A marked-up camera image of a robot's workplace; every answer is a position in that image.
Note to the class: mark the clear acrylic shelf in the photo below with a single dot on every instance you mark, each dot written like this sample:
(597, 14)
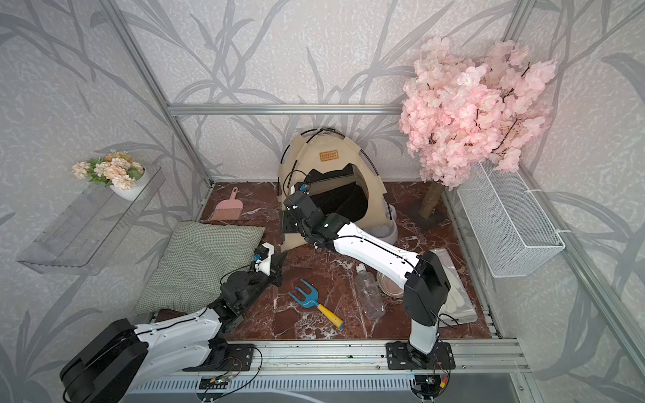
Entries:
(82, 240)

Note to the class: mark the blue yellow garden fork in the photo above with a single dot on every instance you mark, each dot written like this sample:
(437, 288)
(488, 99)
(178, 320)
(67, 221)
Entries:
(310, 300)

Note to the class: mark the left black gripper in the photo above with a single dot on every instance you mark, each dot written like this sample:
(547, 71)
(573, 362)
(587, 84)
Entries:
(276, 271)

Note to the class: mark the bagged white gloves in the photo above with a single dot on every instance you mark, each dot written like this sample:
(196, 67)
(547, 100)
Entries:
(458, 309)

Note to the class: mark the steel bowl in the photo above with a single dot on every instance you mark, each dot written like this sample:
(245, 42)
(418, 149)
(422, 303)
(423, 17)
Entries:
(389, 287)

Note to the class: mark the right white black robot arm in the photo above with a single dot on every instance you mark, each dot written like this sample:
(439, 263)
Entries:
(422, 277)

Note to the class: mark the clear plastic bottle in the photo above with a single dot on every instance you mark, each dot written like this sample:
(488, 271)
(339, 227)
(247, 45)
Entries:
(369, 294)

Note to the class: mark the grey double pet bowl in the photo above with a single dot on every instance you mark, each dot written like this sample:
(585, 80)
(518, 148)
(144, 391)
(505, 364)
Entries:
(389, 232)

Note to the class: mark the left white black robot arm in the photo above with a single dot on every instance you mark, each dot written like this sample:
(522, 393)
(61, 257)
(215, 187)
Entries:
(124, 356)

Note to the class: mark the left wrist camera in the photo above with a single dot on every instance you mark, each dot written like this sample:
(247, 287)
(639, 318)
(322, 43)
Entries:
(262, 258)

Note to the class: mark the green checked cushion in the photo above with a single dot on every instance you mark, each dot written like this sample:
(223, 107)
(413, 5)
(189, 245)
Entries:
(195, 260)

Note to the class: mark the beige pet tent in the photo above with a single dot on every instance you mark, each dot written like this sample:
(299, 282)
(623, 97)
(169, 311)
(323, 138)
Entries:
(339, 175)

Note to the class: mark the pink small brush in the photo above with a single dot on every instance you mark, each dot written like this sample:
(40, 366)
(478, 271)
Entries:
(229, 209)

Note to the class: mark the white wire basket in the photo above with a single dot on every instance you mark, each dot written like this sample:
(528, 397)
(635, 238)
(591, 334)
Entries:
(513, 231)

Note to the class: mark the pink blossom tree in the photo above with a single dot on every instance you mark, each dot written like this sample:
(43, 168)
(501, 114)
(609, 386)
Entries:
(459, 112)

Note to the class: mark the small potted flowers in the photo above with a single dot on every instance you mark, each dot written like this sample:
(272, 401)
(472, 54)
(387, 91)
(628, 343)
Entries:
(119, 171)

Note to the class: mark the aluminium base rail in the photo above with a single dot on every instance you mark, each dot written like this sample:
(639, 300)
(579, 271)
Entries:
(326, 357)

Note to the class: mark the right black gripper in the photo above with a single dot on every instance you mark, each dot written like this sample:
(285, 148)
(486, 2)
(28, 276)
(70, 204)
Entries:
(285, 222)

